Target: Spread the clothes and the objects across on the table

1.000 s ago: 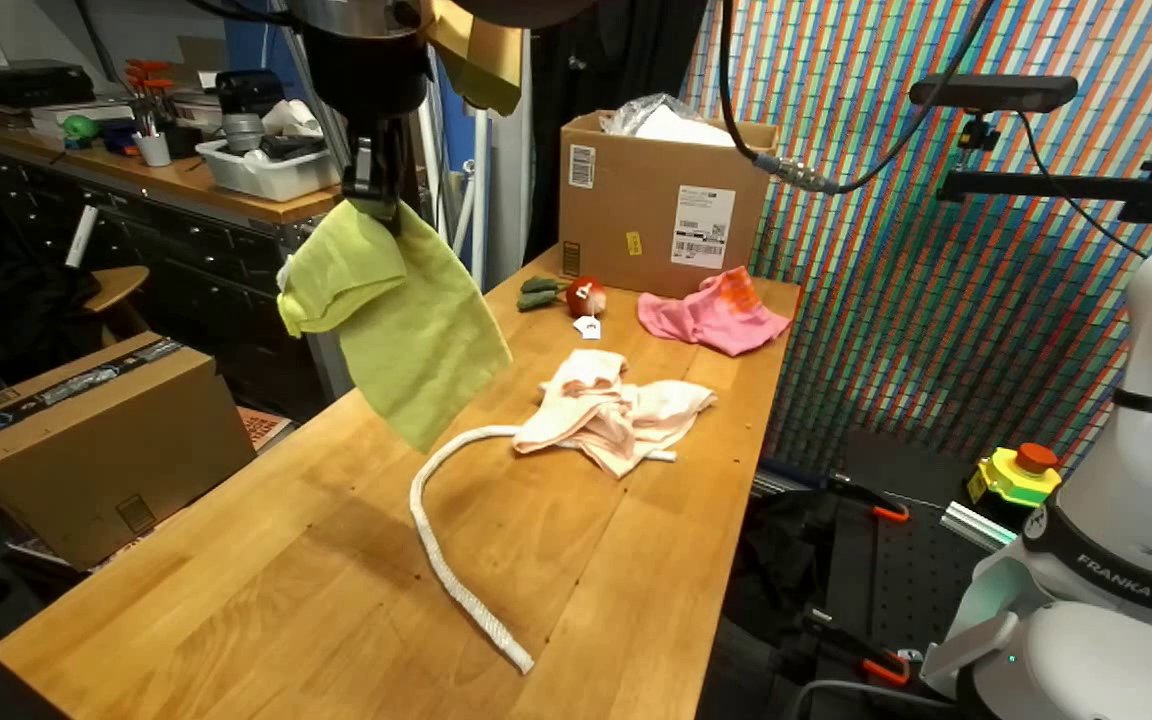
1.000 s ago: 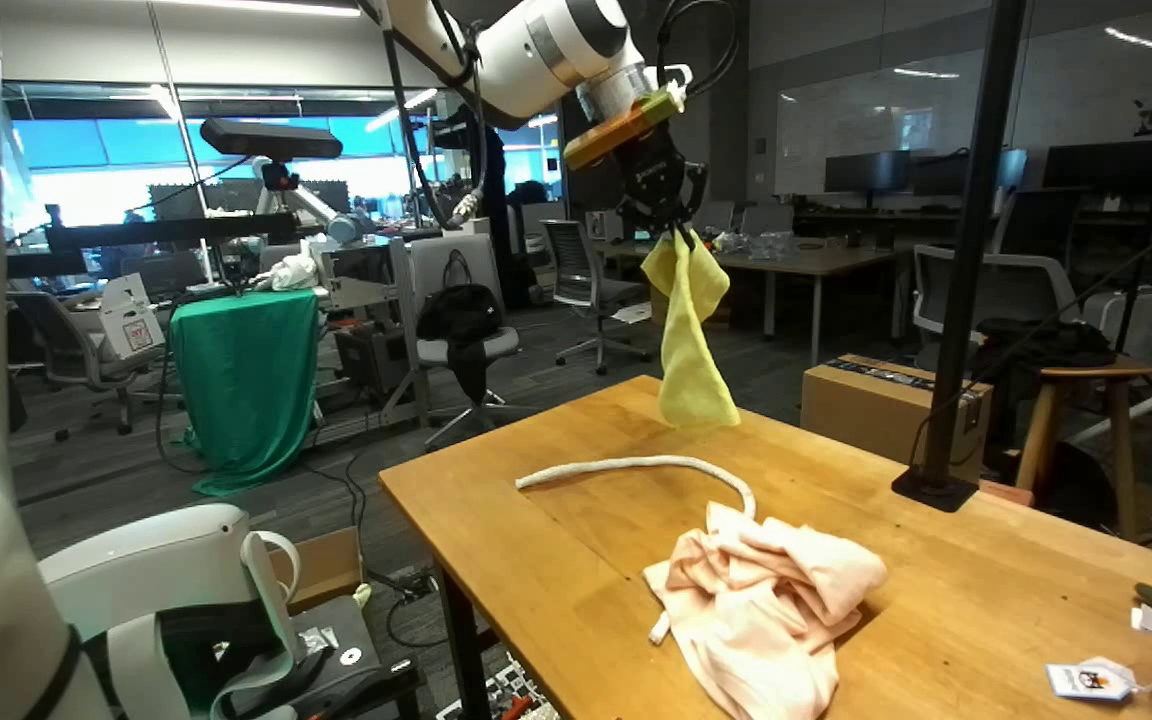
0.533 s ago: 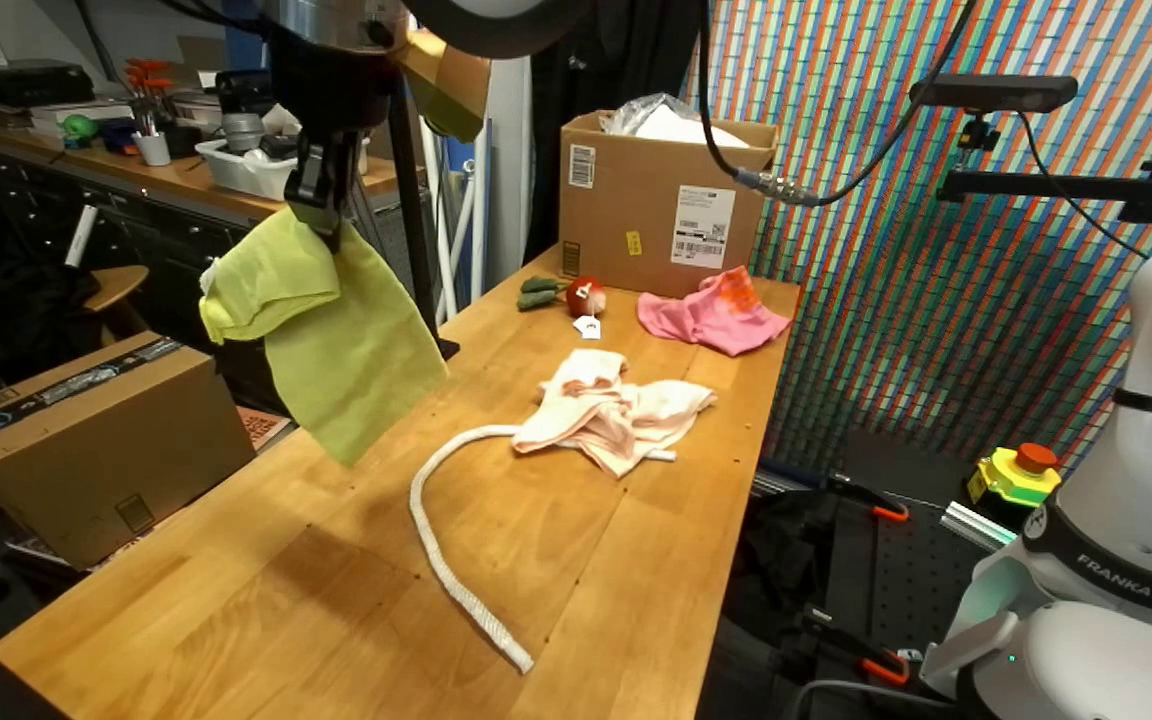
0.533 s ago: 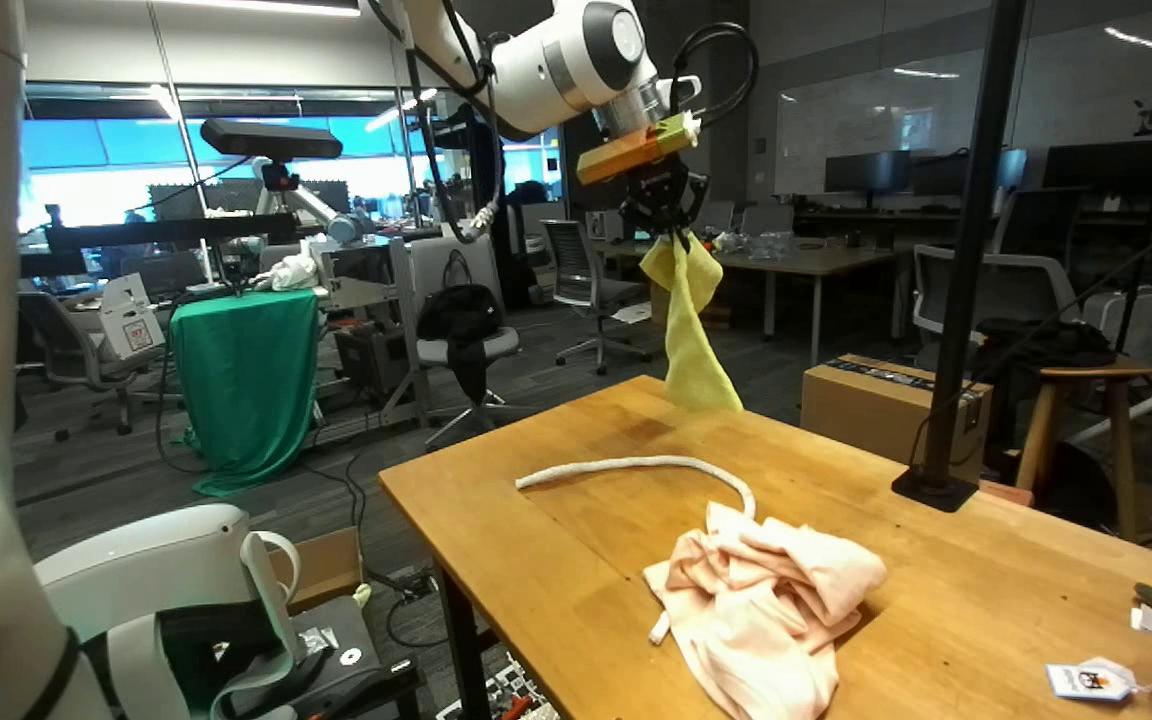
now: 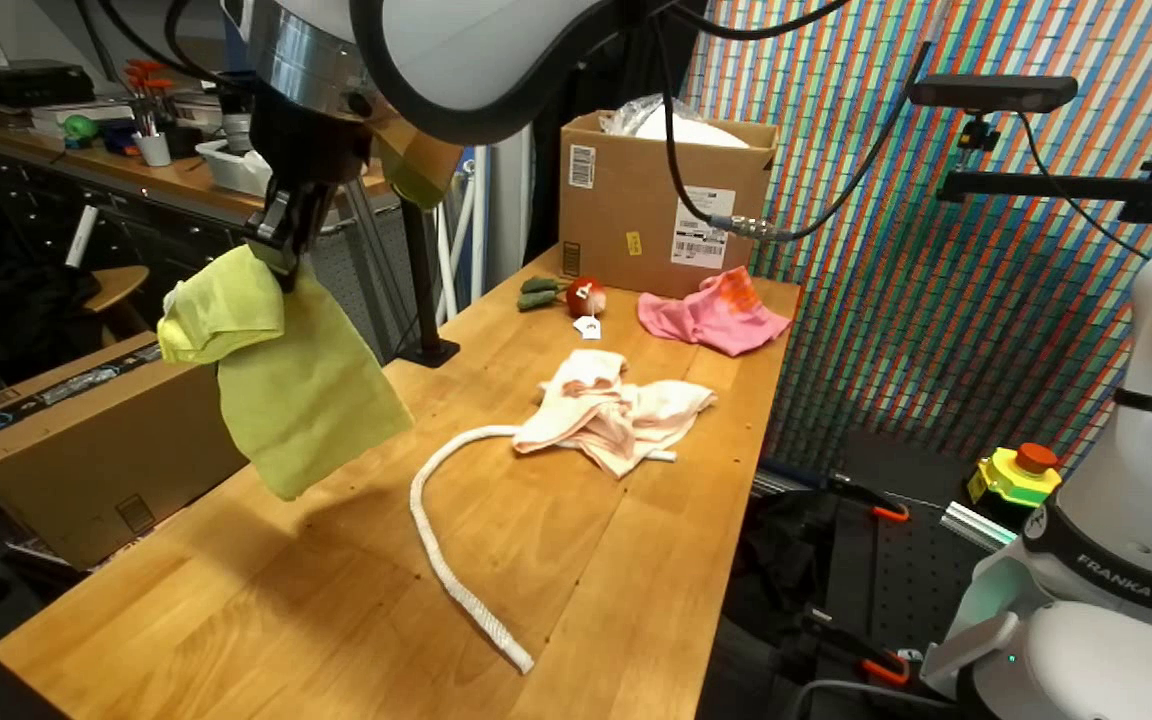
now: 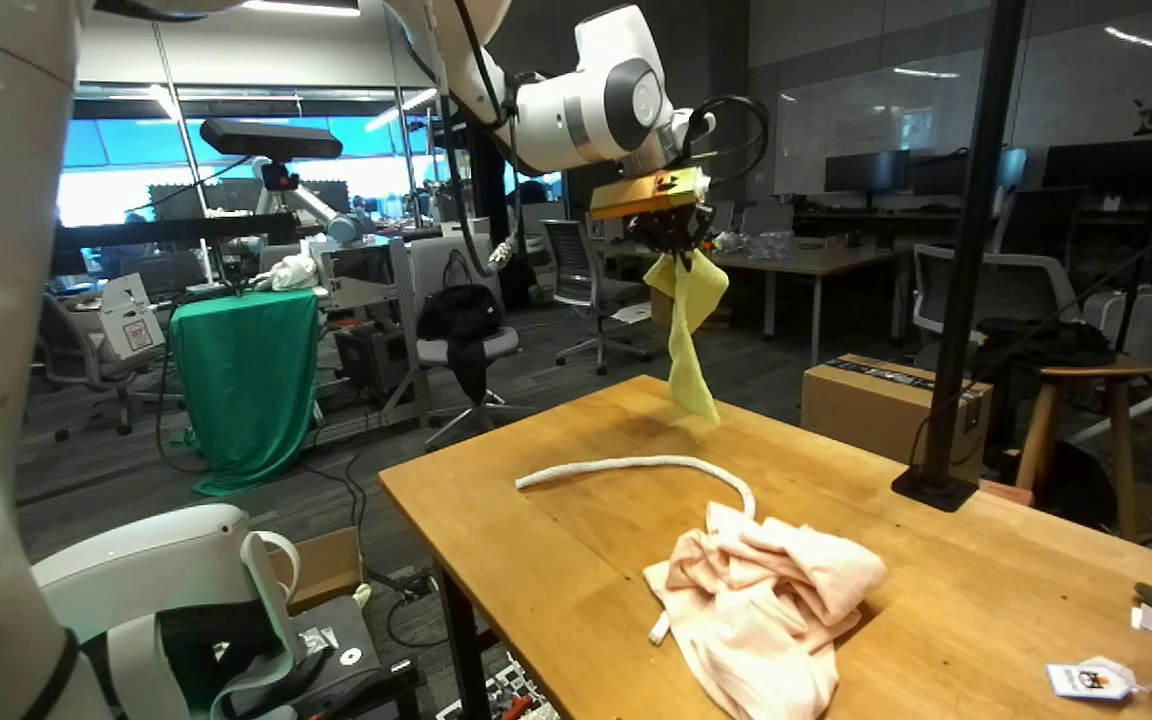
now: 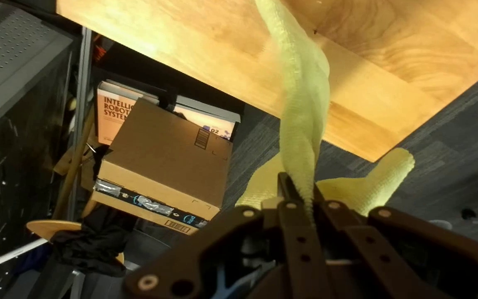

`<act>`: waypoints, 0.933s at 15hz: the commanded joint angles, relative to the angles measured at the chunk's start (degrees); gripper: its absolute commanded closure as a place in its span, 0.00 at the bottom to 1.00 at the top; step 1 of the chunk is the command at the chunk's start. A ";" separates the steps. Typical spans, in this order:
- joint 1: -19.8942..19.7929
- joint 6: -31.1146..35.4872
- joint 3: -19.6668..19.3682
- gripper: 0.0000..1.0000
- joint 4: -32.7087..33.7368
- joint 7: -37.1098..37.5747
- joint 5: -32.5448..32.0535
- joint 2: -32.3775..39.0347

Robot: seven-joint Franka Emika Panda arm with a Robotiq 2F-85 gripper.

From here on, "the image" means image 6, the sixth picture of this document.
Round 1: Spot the small brown cardboard box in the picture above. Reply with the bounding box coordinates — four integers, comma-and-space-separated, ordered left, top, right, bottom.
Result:
287, 526, 368, 613

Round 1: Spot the white printed sign box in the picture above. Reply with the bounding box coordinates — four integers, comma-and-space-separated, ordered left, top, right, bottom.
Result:
97, 272, 169, 367

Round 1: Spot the black vertical pole stand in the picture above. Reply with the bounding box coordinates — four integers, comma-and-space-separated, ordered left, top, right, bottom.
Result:
887, 0, 1028, 517

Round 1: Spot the black stereo camera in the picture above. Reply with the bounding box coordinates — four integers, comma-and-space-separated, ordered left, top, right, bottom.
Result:
196, 118, 348, 164

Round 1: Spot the white pipe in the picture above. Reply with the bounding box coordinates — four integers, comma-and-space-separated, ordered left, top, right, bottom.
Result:
1068, 363, 1152, 448

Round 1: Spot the black controller box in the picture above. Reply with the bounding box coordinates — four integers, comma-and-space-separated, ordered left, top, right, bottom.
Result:
291, 592, 427, 720

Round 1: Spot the yellow-green cloth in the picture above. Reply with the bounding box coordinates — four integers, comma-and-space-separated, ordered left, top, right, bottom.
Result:
638, 245, 734, 434

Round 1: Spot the white rope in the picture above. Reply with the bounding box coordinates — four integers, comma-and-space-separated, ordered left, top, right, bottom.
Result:
511, 452, 762, 526

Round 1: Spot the green cloth drape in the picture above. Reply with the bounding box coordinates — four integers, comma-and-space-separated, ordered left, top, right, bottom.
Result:
169, 288, 329, 492

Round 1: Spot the wooden desk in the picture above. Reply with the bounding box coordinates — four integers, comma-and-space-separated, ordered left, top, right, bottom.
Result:
710, 235, 921, 367

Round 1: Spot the white office chair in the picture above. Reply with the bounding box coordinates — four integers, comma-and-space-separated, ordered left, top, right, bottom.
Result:
906, 245, 1086, 354

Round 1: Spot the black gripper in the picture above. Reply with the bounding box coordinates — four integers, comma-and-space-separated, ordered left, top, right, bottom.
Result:
628, 195, 718, 272

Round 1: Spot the wooden stool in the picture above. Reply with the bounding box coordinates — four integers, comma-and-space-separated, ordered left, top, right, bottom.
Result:
1013, 360, 1152, 544

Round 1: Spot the peach cloth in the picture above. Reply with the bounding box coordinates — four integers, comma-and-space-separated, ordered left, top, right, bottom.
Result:
638, 497, 887, 720

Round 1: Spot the wide black monitor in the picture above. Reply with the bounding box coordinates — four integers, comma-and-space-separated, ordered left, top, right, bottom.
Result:
1040, 132, 1152, 206

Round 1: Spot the small black monitor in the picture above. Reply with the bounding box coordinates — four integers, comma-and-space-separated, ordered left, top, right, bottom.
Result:
823, 148, 912, 206

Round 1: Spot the cardboard box with black tape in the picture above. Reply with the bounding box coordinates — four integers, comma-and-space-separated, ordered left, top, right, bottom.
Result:
794, 354, 995, 471

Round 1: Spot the black backpack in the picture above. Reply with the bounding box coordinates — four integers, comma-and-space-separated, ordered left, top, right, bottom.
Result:
970, 315, 1118, 471

